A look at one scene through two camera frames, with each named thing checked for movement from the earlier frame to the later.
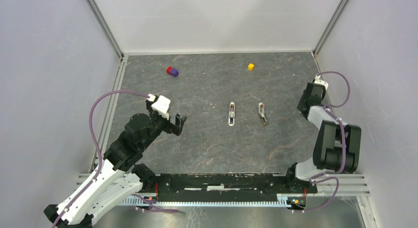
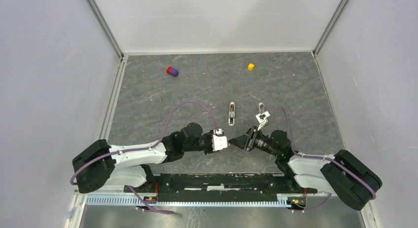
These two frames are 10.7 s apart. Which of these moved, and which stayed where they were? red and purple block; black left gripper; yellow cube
Moved: black left gripper
Stayed: red and purple block; yellow cube
